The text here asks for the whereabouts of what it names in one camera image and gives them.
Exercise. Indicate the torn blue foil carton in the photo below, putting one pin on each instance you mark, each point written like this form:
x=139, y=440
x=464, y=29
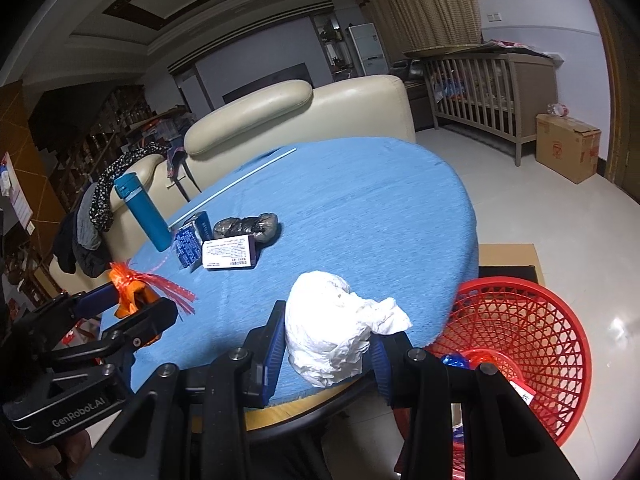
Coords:
x=186, y=245

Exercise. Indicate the wall calendar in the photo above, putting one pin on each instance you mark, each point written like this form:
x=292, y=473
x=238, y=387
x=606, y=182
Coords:
x=17, y=200

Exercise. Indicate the black wall television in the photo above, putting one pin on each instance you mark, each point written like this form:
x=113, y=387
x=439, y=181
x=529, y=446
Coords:
x=270, y=82

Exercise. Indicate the white printed paper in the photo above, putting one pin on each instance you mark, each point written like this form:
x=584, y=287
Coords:
x=522, y=392

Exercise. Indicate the blue tablecloth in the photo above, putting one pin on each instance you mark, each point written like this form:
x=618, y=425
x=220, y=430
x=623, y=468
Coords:
x=350, y=200

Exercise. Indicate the white labelled medicine box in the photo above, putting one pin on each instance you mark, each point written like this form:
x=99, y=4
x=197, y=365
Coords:
x=227, y=252

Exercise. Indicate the black leather armchair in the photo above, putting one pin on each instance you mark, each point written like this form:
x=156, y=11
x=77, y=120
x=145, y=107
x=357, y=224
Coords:
x=410, y=75

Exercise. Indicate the black plastic bag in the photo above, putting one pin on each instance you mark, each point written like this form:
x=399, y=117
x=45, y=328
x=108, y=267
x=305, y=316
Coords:
x=245, y=225

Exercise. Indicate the black floral cloth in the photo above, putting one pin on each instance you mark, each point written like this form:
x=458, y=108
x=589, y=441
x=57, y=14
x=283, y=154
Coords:
x=107, y=185

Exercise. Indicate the small blue foil wrapper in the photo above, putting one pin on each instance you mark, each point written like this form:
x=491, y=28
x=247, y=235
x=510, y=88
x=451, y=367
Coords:
x=454, y=361

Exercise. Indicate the red plastic basket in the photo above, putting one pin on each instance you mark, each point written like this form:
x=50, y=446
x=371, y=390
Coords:
x=550, y=320

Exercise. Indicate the dark wooden shelves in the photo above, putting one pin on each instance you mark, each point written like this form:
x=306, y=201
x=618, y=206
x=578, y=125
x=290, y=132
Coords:
x=100, y=125

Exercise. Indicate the beige curtain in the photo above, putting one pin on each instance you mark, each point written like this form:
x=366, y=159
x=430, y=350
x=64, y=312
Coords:
x=425, y=5

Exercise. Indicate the orange red plastic wrapper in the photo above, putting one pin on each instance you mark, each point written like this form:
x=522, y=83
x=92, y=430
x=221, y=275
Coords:
x=131, y=290

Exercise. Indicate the grey knit cloth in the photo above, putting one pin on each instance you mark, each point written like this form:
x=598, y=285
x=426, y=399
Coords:
x=85, y=232

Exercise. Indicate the white standing air conditioner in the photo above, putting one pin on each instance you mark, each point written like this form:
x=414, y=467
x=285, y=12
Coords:
x=367, y=45

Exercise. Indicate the thin white plastic tube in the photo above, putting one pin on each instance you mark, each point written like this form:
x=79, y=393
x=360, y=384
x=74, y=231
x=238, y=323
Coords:
x=240, y=176

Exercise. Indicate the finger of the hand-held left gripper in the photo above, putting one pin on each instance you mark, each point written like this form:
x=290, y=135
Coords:
x=100, y=297
x=150, y=320

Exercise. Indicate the cream leather sofa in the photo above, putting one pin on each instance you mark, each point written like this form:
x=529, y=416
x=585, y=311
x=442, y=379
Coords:
x=300, y=120

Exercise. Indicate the white tissue paper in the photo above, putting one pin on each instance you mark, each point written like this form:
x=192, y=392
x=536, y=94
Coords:
x=330, y=320

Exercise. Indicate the wooden baby crib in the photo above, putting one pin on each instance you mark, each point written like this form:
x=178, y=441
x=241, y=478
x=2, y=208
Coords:
x=537, y=90

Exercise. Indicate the clear plastic bottle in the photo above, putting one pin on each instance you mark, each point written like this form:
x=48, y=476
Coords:
x=559, y=109

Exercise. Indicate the flat floor cardboard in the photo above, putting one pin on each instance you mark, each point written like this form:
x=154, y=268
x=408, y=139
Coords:
x=505, y=252

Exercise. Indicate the black jacket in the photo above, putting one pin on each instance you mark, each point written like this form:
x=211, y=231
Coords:
x=87, y=260

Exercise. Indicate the blue thermos bottle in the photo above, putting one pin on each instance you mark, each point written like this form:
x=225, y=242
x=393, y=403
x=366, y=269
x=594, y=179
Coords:
x=147, y=215

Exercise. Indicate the brown cardboard box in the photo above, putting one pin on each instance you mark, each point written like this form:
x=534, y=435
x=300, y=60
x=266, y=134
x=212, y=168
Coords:
x=565, y=150

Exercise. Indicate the glass display cabinet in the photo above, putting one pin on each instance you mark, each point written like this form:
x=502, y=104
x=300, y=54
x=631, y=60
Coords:
x=332, y=40

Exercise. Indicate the red printed bag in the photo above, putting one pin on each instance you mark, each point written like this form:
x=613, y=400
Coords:
x=515, y=46

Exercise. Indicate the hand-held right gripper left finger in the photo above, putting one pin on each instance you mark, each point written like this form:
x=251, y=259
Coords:
x=272, y=355

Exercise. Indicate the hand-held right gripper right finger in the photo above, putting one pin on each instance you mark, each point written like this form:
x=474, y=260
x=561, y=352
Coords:
x=380, y=360

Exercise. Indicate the flat woven tray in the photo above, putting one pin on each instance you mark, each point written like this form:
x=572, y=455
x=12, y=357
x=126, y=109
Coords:
x=440, y=51

